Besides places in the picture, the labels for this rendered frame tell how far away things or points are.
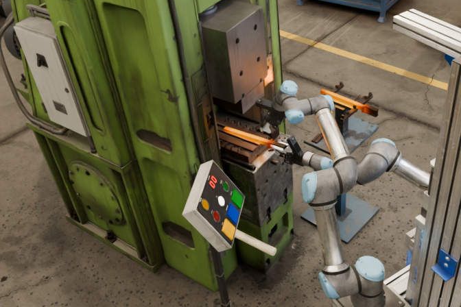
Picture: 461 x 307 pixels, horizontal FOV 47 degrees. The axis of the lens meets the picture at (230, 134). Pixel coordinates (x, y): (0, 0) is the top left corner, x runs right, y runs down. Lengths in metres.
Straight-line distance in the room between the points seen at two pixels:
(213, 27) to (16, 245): 2.49
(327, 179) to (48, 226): 2.68
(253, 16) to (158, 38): 0.50
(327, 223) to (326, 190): 0.14
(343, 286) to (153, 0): 1.41
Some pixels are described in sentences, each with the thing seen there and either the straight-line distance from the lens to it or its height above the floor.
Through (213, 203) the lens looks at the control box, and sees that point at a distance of 2.47.
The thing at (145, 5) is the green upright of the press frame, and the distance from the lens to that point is 2.34.
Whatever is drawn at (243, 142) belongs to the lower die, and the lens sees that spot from 3.00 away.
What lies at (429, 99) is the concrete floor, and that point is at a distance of 5.11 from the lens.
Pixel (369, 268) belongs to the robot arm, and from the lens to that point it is 2.30.
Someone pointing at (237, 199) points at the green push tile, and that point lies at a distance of 2.63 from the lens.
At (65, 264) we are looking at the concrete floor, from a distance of 4.01.
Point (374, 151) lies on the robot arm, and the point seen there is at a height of 1.22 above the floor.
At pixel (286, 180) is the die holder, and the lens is 3.29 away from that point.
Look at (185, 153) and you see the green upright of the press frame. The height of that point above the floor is 1.18.
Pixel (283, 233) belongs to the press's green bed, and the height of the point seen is 0.16.
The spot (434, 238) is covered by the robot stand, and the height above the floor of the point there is 1.30.
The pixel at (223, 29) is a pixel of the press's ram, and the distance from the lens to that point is 2.47.
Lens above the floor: 2.86
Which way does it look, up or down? 38 degrees down
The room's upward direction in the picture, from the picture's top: 8 degrees counter-clockwise
